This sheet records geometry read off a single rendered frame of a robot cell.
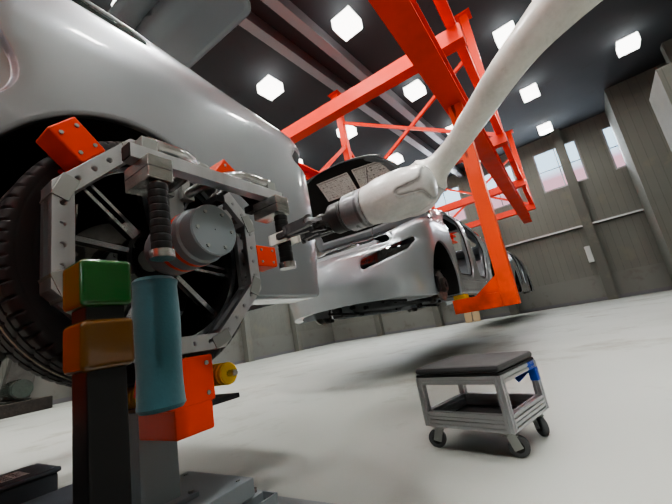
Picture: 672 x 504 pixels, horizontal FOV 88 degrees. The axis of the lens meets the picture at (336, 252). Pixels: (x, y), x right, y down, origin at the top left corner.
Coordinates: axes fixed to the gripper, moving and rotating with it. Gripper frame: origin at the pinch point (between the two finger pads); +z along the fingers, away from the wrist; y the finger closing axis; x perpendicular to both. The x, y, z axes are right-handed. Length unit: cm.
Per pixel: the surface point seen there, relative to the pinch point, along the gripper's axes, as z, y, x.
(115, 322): -27, -55, -22
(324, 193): 161, 280, 144
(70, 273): -25, -57, -18
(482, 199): -6, 344, 89
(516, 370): -32, 92, -54
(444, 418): 0, 86, -70
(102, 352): -27, -56, -25
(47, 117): 41, -39, 41
